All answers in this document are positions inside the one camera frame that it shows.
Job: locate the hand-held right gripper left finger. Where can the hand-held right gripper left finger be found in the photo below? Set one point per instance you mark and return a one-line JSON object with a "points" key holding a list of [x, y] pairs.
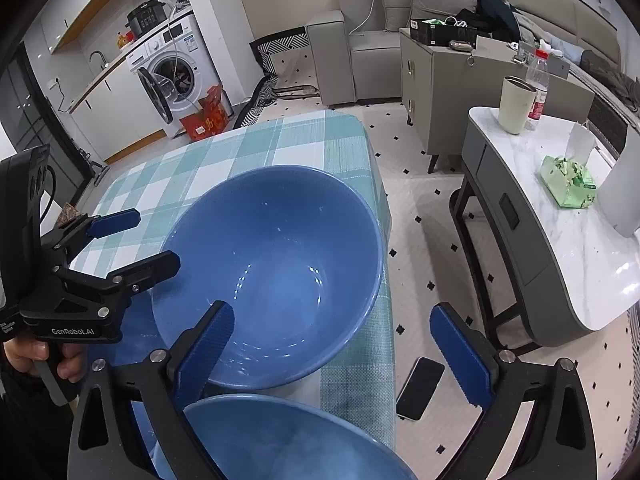
{"points": [[210, 350]]}

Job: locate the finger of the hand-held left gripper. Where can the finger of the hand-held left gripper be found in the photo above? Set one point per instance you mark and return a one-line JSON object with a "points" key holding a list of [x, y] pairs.
{"points": [[117, 223], [150, 266]]}

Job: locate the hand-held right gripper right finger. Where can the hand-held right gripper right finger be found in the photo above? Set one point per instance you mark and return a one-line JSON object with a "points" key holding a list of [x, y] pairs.
{"points": [[457, 355]]}

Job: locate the blue bowl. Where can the blue bowl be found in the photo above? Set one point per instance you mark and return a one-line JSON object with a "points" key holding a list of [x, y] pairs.
{"points": [[280, 440], [280, 240]]}

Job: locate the person's left forearm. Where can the person's left forearm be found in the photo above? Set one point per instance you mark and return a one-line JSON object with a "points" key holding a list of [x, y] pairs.
{"points": [[25, 425]]}

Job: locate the person's left hand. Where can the person's left hand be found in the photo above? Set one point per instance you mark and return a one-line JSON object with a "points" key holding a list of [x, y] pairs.
{"points": [[25, 357]]}

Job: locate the black smartphone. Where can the black smartphone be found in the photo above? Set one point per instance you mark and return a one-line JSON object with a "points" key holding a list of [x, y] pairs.
{"points": [[420, 389]]}

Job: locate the white lower kitchen cabinets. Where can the white lower kitchen cabinets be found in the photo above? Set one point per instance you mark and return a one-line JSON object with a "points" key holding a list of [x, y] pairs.
{"points": [[115, 110]]}

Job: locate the white kitchen cabinets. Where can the white kitchen cabinets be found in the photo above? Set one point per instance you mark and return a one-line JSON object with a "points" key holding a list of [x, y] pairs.
{"points": [[65, 20], [115, 110]]}

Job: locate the red cardboard box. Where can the red cardboard box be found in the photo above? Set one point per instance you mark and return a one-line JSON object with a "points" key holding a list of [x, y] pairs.
{"points": [[205, 120]]}

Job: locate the white marble side table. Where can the white marble side table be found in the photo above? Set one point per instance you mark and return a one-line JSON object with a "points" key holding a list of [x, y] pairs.
{"points": [[575, 260]]}

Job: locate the kitchen faucet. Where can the kitchen faucet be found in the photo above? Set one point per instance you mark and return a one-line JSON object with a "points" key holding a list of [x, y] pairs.
{"points": [[97, 57]]}

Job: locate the teal checked tablecloth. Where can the teal checked tablecloth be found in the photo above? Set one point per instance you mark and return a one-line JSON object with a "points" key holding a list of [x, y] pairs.
{"points": [[280, 140]]}

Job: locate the yellow oil bottle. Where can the yellow oil bottle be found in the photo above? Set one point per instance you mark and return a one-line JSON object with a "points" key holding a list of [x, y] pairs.
{"points": [[121, 41]]}

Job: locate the white washing machine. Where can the white washing machine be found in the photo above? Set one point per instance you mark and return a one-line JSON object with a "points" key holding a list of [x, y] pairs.
{"points": [[200, 40]]}

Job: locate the green tissue pack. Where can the green tissue pack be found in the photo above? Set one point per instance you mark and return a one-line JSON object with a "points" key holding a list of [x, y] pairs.
{"points": [[567, 182]]}

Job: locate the black pressure cooker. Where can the black pressure cooker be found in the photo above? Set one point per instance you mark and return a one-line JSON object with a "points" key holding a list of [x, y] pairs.
{"points": [[146, 17]]}

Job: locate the white upper kitchen cabinets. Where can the white upper kitchen cabinets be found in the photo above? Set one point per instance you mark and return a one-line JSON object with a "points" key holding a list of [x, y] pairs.
{"points": [[65, 20]]}

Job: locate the beige cup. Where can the beige cup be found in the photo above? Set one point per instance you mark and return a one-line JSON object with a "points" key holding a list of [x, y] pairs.
{"points": [[515, 107]]}

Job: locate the grey cabinet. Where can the grey cabinet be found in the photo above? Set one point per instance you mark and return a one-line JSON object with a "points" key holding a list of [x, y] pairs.
{"points": [[440, 90]]}

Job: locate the grey sofa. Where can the grey sofa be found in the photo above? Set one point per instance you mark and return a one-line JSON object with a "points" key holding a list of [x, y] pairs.
{"points": [[330, 60]]}

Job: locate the clear bottle with red cap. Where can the clear bottle with red cap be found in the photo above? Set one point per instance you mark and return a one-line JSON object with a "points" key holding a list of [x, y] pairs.
{"points": [[539, 90]]}

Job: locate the small grey pouch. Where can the small grey pouch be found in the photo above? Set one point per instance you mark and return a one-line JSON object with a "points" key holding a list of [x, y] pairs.
{"points": [[460, 45]]}

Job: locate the black box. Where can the black box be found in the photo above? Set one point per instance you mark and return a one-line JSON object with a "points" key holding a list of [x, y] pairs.
{"points": [[440, 34]]}

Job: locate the dark jacket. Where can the dark jacket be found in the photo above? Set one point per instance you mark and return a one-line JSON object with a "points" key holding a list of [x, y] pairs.
{"points": [[492, 12]]}

